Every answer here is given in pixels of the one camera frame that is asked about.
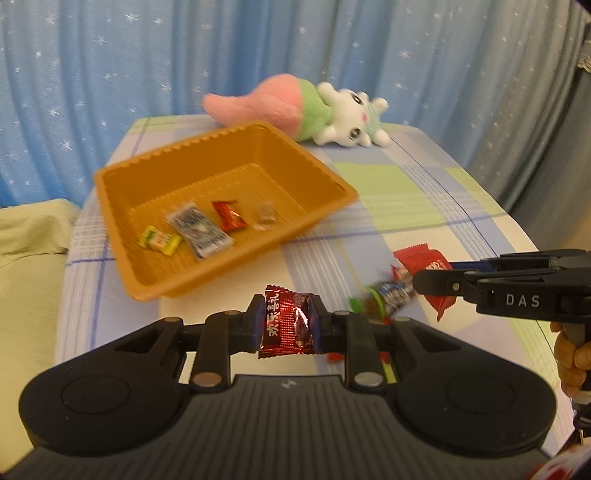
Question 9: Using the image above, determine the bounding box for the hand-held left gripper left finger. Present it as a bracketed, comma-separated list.
[113, 294, 266, 392]

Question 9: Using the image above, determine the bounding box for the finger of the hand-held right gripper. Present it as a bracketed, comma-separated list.
[412, 268, 561, 303]
[449, 249, 591, 278]

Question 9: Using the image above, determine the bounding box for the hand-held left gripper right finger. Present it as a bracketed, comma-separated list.
[310, 295, 458, 391]

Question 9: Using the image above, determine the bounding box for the large red snack packet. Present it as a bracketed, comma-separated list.
[393, 246, 459, 322]

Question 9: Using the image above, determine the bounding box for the dark red snack packet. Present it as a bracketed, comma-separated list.
[257, 285, 319, 358]

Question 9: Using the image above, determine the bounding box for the green red long packet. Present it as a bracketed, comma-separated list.
[348, 286, 393, 321]

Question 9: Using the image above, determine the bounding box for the small brown candy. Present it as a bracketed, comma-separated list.
[255, 203, 279, 230]

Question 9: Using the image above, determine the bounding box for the silver blue snack packet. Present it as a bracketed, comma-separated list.
[165, 202, 233, 261]

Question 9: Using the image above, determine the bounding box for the red candy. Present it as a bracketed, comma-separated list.
[211, 199, 249, 232]

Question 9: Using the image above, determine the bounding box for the yellow green candy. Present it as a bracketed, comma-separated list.
[139, 224, 182, 256]

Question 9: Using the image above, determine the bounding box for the orange plastic tray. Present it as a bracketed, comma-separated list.
[92, 120, 361, 302]

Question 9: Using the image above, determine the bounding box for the person's right hand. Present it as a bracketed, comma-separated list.
[551, 323, 591, 398]

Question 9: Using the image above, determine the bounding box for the checked pastel tablecloth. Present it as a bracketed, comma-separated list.
[54, 115, 548, 457]

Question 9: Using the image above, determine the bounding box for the grey curtain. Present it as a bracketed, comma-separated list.
[462, 0, 591, 259]

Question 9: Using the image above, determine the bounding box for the red white patterned cloth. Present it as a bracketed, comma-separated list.
[531, 443, 591, 480]

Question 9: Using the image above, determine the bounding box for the pink green rabbit plush toy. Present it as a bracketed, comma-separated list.
[203, 76, 391, 149]

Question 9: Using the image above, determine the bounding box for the light green cloth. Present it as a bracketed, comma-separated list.
[0, 198, 81, 462]

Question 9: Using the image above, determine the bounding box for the blue starry curtain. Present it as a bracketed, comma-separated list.
[0, 0, 555, 208]

